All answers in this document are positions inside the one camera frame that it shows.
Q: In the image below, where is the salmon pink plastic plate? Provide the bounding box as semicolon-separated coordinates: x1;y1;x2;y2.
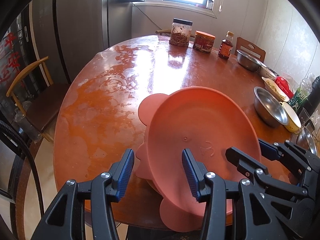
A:
136;87;261;232

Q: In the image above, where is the wooden chair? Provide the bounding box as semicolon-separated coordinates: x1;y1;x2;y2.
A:
6;56;70;142
234;37;266;63

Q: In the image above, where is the white dish with noodles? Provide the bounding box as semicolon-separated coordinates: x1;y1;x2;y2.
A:
261;77;289;102

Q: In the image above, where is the grey refrigerator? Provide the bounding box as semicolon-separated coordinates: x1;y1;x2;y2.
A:
0;0;133;106

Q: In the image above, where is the yellow enamel bowl with handle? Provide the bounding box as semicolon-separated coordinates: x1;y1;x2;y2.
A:
280;102;302;134

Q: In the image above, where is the clear jar black lid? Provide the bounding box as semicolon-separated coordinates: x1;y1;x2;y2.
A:
169;18;193;47

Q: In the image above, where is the steel bowl small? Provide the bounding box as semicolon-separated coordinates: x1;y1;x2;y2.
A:
254;86;289;128

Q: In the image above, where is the red tissue pack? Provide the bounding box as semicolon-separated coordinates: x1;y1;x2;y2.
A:
274;76;293;99

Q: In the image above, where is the green label plastic bottle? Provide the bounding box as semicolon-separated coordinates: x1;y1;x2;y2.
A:
288;73;315;113

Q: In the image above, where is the steel bowl wide rim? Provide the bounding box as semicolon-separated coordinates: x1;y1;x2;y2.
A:
296;127;317;155

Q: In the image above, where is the steel bowl far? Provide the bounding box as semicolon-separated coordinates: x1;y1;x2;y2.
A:
236;50;261;72

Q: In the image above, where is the black thermos flask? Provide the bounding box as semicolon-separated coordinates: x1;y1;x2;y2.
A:
303;76;320;116

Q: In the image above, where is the black cable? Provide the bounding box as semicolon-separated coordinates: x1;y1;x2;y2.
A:
0;119;45;218

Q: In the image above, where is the wooden chair far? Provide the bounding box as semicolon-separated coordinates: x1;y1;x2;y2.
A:
234;37;266;63

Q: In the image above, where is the white ceramic bowl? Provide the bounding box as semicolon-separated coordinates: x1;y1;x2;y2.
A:
258;66;277;80

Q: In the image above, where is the red jar orange lid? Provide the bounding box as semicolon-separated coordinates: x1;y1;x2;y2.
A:
193;30;215;53

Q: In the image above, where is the wooden chair left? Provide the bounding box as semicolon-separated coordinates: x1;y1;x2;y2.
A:
6;56;70;142

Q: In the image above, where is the brown sauce bottle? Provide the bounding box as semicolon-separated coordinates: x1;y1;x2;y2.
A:
218;31;234;60

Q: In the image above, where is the clear plastic cup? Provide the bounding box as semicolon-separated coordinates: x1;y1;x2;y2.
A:
298;108;315;132

